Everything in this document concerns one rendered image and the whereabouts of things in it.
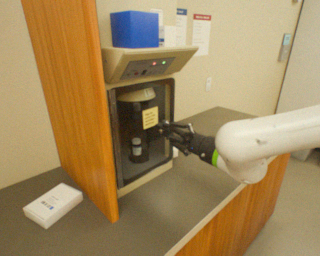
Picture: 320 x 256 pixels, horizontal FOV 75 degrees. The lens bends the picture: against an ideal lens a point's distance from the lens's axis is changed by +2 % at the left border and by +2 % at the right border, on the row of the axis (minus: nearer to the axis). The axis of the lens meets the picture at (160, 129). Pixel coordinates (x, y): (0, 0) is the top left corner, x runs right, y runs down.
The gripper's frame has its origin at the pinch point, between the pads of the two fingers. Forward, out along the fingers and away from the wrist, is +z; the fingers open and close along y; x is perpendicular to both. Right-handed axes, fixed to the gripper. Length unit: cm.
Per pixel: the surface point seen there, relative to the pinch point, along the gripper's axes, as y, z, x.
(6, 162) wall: -15, 48, 49
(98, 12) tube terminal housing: 40.3, 4.5, 20.2
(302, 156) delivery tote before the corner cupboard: -116, -10, -247
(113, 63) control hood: 27.5, -1.5, 20.9
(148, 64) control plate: 26.3, -3.1, 9.4
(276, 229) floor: -121, -29, -108
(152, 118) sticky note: 4.8, 3.4, 3.0
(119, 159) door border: -6.9, 3.4, 19.7
